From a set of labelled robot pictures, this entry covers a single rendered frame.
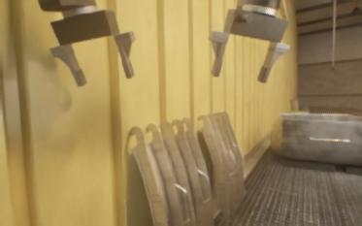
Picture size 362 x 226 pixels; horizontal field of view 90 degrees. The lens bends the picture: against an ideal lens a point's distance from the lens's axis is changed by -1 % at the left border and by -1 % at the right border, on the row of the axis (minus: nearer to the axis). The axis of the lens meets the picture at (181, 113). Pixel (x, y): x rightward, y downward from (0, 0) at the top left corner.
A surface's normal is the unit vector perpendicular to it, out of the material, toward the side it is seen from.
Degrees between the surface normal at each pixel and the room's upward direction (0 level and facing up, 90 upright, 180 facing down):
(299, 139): 90
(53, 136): 90
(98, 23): 114
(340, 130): 93
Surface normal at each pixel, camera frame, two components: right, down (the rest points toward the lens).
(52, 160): 0.83, 0.02
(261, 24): 0.15, 0.46
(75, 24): -0.07, 0.47
